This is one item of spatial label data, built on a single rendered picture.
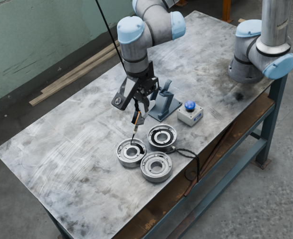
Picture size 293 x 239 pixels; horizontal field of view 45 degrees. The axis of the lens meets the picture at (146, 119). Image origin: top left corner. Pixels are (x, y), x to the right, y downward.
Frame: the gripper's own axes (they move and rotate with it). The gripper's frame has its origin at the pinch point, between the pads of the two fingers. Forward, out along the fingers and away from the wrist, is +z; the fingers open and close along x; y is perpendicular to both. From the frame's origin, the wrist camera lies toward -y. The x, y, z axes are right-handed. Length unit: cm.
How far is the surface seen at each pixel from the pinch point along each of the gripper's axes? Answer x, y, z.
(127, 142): 1.7, -6.7, 9.9
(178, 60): 19.4, 41.7, 13.1
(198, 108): -8.9, 20.7, 8.5
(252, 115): -14, 54, 38
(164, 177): -18.4, -9.2, 9.9
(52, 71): 154, 39, 87
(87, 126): 21.7, -10.0, 12.8
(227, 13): 87, 181, 85
